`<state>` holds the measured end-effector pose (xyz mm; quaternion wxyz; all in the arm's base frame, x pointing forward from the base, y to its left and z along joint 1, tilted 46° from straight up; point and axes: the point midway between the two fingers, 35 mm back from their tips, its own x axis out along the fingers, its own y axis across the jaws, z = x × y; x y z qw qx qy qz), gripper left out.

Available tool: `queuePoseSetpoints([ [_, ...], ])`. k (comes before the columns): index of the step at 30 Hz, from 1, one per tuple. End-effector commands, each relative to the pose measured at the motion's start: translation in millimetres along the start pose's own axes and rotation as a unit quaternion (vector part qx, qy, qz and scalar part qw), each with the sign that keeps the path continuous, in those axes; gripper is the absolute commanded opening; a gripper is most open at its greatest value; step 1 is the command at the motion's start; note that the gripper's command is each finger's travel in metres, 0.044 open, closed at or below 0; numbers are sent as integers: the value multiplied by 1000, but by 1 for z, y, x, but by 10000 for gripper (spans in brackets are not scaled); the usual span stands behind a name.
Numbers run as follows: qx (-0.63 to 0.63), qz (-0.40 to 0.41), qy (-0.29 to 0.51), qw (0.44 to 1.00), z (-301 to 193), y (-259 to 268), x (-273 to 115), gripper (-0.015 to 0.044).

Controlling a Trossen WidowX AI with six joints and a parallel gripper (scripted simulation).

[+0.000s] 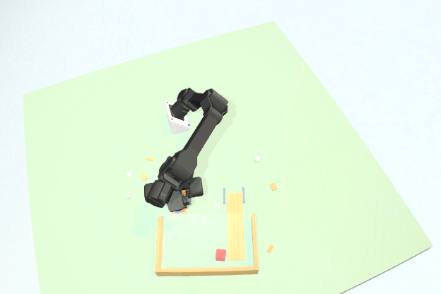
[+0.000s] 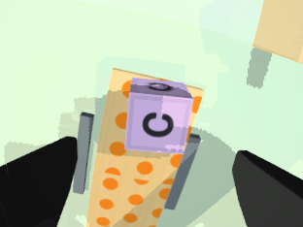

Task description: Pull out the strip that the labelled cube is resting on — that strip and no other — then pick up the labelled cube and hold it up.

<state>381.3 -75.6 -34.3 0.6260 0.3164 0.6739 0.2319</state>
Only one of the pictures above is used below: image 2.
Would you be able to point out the pale orange polka-dotted strip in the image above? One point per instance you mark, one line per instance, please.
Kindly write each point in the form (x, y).
(129, 188)

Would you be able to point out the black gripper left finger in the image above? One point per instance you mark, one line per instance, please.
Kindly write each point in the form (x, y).
(34, 187)

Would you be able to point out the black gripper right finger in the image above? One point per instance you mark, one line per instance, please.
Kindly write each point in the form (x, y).
(268, 195)

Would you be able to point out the purple cube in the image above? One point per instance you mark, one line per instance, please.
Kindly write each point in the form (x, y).
(158, 116)

